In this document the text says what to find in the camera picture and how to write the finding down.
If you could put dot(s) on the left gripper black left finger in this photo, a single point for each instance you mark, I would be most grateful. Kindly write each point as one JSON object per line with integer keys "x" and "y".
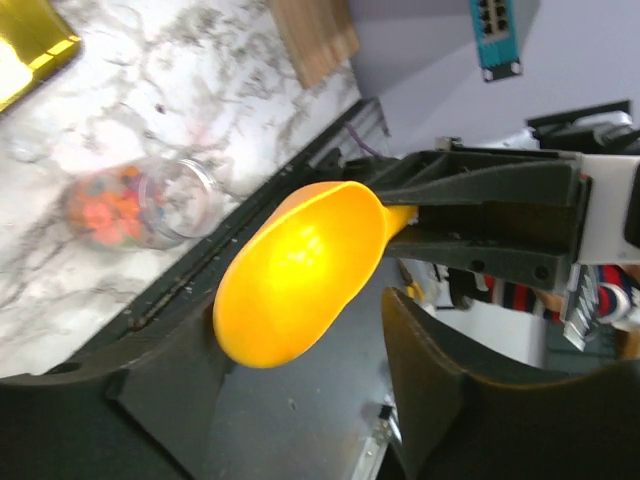
{"x": 139, "y": 408}

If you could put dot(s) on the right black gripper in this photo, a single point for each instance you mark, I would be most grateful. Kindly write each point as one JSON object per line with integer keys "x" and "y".
{"x": 516, "y": 217}

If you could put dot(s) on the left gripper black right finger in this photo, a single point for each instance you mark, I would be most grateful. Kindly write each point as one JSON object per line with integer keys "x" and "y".
{"x": 468, "y": 412}

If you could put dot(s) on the yellow plastic scoop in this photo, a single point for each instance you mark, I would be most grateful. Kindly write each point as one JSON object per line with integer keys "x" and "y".
{"x": 292, "y": 279}

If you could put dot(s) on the clear glass jar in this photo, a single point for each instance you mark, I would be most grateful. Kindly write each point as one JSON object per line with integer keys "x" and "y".
{"x": 151, "y": 204}

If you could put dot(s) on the tin of gummy candies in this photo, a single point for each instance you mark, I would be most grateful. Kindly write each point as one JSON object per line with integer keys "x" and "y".
{"x": 36, "y": 44}

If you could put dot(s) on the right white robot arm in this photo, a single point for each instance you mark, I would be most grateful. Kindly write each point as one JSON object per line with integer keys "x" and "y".
{"x": 600, "y": 130}

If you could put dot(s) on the wooden board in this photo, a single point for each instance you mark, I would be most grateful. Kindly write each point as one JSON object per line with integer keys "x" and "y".
{"x": 319, "y": 36}

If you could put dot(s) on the black mounting rail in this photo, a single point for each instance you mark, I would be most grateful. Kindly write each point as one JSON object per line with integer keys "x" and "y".
{"x": 311, "y": 418}

